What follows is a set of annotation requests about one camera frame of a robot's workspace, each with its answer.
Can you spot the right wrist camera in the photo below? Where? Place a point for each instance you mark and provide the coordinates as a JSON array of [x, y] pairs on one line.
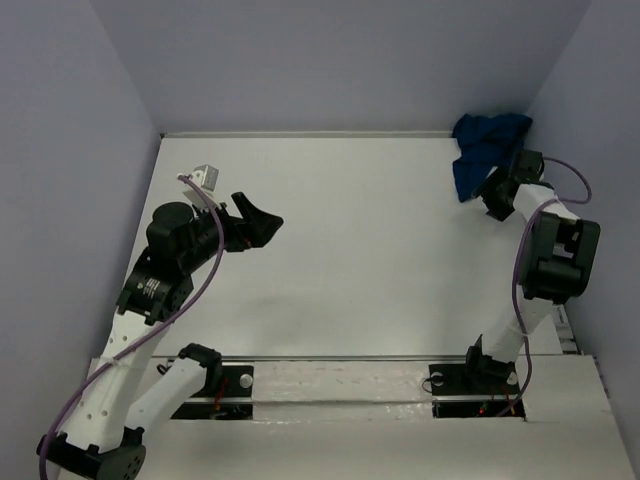
[[527, 167]]

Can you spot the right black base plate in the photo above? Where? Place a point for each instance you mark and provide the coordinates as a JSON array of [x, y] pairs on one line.
[[459, 394]]

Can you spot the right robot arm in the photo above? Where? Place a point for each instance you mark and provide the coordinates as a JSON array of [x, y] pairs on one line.
[[553, 263]]

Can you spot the aluminium rail front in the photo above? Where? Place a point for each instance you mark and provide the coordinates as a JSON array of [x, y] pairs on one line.
[[369, 358]]

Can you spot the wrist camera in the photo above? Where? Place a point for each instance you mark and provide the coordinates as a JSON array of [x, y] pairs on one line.
[[527, 167], [204, 177]]

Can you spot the blue t shirt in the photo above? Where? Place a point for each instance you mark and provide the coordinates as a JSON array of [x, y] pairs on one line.
[[485, 143]]

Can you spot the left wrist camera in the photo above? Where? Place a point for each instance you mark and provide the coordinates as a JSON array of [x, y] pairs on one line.
[[204, 177]]

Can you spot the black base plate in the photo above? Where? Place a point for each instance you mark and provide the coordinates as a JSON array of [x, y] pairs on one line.
[[459, 394], [232, 399]]

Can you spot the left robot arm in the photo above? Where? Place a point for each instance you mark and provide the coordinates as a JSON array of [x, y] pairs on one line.
[[102, 431]]

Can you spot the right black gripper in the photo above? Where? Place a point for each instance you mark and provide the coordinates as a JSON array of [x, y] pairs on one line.
[[486, 190]]

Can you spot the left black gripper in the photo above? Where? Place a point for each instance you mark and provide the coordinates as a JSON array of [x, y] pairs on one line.
[[238, 233]]

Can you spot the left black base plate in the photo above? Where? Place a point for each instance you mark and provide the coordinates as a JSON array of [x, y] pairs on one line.
[[232, 399]]

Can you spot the aluminium rail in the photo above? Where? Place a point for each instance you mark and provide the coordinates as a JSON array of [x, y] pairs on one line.
[[369, 358], [311, 134]]

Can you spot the aluminium rail back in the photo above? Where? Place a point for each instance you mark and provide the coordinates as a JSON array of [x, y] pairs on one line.
[[311, 134]]

